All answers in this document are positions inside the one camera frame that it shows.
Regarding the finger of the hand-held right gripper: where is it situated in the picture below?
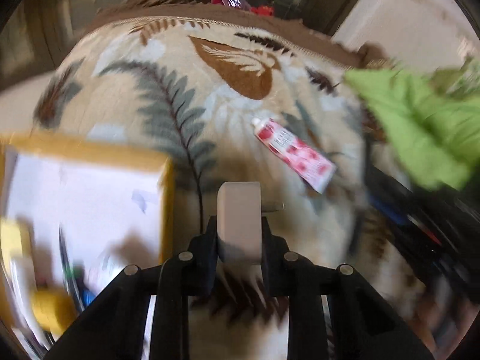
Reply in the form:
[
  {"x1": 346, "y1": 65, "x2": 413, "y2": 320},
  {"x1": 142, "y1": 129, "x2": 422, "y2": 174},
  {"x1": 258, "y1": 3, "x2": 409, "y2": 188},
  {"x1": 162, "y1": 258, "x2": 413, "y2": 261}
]
[{"x1": 364, "y1": 161, "x2": 418, "y2": 227}]

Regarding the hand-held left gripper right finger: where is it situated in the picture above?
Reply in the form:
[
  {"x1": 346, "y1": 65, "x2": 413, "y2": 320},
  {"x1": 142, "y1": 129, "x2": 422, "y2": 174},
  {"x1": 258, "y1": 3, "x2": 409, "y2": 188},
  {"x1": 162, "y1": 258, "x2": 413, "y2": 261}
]
[{"x1": 260, "y1": 215, "x2": 436, "y2": 360}]

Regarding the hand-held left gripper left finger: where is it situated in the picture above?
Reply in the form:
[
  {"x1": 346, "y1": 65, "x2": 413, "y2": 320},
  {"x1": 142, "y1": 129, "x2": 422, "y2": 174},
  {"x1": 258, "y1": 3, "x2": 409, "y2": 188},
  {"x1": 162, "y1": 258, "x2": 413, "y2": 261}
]
[{"x1": 43, "y1": 215, "x2": 219, "y2": 360}]

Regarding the white power adapter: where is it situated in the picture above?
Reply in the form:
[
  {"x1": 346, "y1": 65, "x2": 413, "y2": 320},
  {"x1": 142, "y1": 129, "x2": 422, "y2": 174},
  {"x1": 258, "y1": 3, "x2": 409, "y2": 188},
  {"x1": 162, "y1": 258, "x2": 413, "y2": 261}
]
[{"x1": 217, "y1": 182, "x2": 284, "y2": 265}]

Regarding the yellow-rimmed white box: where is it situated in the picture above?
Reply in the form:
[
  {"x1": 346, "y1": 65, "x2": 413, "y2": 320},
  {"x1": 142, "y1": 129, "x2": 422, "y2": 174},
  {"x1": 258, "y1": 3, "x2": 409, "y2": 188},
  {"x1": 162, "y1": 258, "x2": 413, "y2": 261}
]
[{"x1": 0, "y1": 131, "x2": 176, "y2": 360}]

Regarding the yellow plastic jar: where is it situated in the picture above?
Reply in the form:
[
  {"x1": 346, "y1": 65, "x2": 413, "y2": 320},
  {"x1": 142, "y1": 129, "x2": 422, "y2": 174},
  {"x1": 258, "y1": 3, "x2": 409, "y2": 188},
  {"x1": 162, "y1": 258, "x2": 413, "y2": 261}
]
[{"x1": 30, "y1": 287, "x2": 78, "y2": 340}]

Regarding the pale yellow square case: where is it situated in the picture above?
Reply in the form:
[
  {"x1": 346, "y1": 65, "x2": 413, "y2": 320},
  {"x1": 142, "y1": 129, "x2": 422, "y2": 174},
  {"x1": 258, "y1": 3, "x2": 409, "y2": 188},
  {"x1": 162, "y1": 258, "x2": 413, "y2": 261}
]
[{"x1": 0, "y1": 219, "x2": 33, "y2": 260}]

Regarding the lime green cloth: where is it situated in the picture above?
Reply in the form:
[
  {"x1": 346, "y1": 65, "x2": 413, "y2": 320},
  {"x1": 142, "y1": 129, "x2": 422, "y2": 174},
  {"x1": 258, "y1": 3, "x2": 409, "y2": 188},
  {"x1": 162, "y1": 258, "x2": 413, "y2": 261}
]
[{"x1": 343, "y1": 65, "x2": 480, "y2": 192}]

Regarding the red and white patterned tube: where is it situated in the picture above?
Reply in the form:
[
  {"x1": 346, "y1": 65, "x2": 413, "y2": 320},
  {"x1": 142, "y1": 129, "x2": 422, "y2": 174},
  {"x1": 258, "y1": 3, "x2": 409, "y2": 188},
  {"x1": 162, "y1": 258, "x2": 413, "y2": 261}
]
[{"x1": 251, "y1": 117, "x2": 337, "y2": 195}]

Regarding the leaf print blanket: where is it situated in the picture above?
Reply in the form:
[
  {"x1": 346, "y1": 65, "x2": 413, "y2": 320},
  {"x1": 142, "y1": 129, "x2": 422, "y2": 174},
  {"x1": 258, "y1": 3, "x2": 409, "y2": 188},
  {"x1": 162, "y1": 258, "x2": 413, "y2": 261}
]
[{"x1": 0, "y1": 0, "x2": 480, "y2": 360}]

